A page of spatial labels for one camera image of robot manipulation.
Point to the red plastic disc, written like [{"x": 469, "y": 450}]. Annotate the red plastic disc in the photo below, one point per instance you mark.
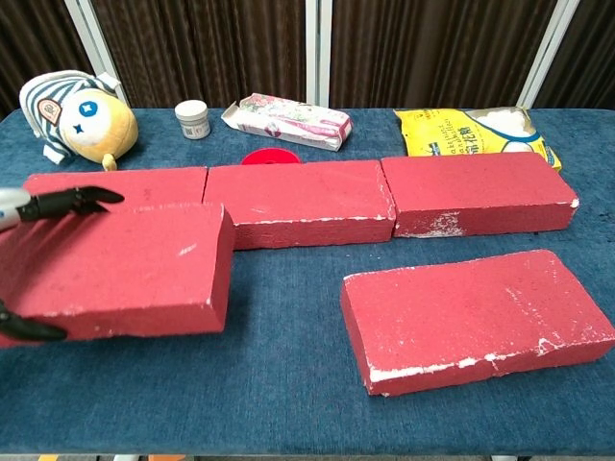
[{"x": 269, "y": 157}]

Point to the pink white carton box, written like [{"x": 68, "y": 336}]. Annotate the pink white carton box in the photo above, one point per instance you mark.
[{"x": 288, "y": 122}]

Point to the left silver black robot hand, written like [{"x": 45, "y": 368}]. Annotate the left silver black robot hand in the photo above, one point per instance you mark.
[{"x": 57, "y": 204}]

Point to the red foam brick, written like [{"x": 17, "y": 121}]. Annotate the red foam brick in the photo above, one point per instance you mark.
[
  {"x": 471, "y": 312},
  {"x": 471, "y": 187},
  {"x": 307, "y": 197},
  {"x": 120, "y": 264},
  {"x": 158, "y": 185}
]

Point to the brown fabric partition panel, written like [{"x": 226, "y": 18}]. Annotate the brown fabric partition panel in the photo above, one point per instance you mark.
[
  {"x": 33, "y": 43},
  {"x": 206, "y": 48},
  {"x": 432, "y": 48},
  {"x": 593, "y": 53}
]

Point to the white partition frame post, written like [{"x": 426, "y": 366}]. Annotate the white partition frame post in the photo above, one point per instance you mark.
[
  {"x": 93, "y": 48},
  {"x": 548, "y": 53},
  {"x": 318, "y": 48}
]

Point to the yellow marshmallow bag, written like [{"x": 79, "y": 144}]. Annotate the yellow marshmallow bag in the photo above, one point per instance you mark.
[{"x": 461, "y": 134}]

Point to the yellow striped plush toy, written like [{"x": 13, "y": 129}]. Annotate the yellow striped plush toy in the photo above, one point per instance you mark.
[{"x": 96, "y": 125}]

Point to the blue tablecloth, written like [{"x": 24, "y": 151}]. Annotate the blue tablecloth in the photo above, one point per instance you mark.
[{"x": 288, "y": 312}]

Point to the small white jar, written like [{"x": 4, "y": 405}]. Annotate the small white jar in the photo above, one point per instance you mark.
[{"x": 192, "y": 120}]

